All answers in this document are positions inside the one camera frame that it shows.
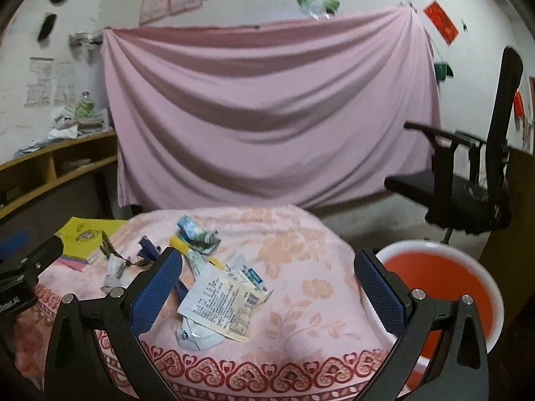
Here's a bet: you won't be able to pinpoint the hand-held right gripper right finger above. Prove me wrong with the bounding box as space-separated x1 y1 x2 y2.
353 248 490 401

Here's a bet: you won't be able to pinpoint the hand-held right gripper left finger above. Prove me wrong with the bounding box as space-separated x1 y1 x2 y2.
44 246 187 401

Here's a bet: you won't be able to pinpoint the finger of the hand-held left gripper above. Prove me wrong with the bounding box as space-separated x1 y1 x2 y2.
0 228 31 262
0 236 64 285

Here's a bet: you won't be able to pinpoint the dark blue wrapper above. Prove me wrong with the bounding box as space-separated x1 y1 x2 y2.
137 236 163 265

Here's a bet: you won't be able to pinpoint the small white wrapper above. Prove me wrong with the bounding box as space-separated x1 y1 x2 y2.
101 255 127 294

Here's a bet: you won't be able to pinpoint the large white printed wrapper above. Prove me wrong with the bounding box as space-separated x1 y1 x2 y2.
178 265 263 342

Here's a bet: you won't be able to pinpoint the red basin with white rim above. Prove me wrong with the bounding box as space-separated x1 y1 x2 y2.
374 239 506 389

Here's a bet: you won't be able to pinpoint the blue white wrapper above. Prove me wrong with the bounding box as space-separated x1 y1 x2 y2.
176 215 223 255

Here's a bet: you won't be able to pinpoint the white packet with blue label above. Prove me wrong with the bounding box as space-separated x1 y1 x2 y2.
226 254 274 298

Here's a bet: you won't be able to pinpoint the yellow book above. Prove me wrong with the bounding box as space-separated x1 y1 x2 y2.
55 216 128 263

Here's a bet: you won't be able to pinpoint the wooden shelf desk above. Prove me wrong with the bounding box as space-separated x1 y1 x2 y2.
0 129 118 218

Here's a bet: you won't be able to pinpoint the pink floral blanket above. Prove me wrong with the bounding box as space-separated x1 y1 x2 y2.
12 206 404 397

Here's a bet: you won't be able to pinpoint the black office chair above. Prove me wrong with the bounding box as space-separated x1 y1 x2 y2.
384 46 524 245

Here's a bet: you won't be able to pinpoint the pile of papers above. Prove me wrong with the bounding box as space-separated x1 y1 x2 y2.
17 106 113 153

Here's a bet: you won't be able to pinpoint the brown wooden cabinet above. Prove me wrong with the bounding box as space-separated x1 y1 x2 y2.
478 146 535 343

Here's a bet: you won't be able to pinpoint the green bottle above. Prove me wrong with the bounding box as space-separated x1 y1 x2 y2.
75 91 93 118

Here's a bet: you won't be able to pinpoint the pink hanging cloth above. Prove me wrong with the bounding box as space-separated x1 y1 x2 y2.
101 5 443 210

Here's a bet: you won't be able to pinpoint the large printed wall notice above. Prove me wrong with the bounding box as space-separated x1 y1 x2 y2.
25 56 57 108

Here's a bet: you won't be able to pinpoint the small printed wall notice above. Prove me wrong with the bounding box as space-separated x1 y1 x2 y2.
54 60 77 105

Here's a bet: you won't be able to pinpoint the metal wall hook rack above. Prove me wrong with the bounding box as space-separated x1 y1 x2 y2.
68 30 104 49

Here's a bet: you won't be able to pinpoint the green wall ornament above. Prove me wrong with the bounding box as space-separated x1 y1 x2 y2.
433 61 455 81

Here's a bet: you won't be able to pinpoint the red wall paper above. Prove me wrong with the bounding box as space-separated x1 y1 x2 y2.
423 0 459 46

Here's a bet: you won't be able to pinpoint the green wall photos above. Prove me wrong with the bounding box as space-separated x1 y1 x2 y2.
295 0 340 20

